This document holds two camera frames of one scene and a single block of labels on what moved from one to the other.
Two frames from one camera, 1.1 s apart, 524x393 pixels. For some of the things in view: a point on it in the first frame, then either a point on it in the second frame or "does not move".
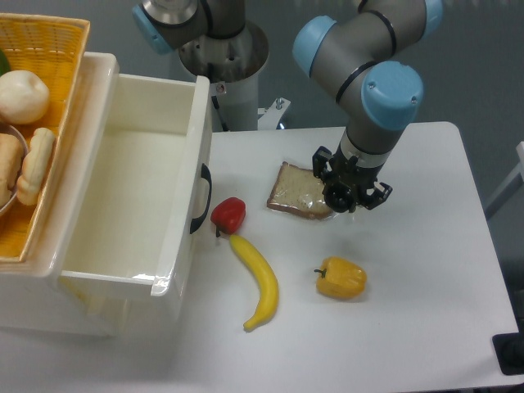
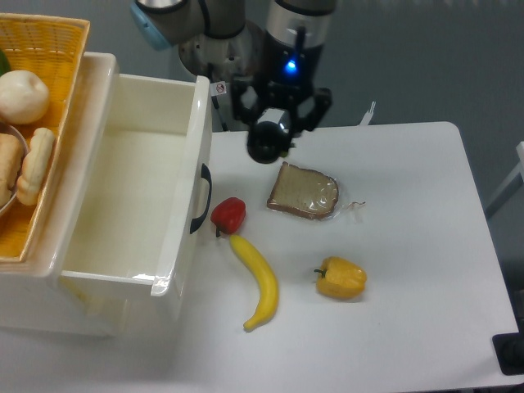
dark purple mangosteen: (338, 196) to (267, 143)
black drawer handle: (196, 222) does not move
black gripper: (355, 178) to (288, 74)
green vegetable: (4, 65) does not move
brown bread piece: (11, 157) does not move
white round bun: (24, 97) does not move
